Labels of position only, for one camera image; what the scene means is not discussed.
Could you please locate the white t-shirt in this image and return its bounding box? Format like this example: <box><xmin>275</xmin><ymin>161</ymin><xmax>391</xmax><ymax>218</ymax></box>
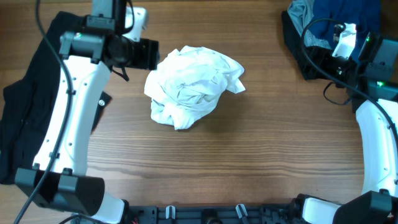
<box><xmin>144</xmin><ymin>45</ymin><xmax>246</xmax><ymax>130</ymax></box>

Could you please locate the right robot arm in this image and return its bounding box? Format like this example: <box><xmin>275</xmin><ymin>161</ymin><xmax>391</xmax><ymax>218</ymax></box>
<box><xmin>284</xmin><ymin>31</ymin><xmax>397</xmax><ymax>223</ymax></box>

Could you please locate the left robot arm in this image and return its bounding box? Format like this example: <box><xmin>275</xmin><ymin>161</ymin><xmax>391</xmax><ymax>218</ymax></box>
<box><xmin>15</xmin><ymin>1</ymin><xmax>159</xmax><ymax>223</ymax></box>

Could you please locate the light grey denim garment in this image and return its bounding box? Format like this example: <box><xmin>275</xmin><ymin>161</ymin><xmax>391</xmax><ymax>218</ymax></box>
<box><xmin>287</xmin><ymin>0</ymin><xmax>331</xmax><ymax>49</ymax></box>

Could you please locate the black garment with logo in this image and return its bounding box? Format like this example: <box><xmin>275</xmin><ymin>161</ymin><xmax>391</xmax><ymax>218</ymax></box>
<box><xmin>0</xmin><ymin>11</ymin><xmax>113</xmax><ymax>185</ymax></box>

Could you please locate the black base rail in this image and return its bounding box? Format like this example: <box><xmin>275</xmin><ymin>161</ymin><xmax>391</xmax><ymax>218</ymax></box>
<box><xmin>70</xmin><ymin>203</ymin><xmax>312</xmax><ymax>224</ymax></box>

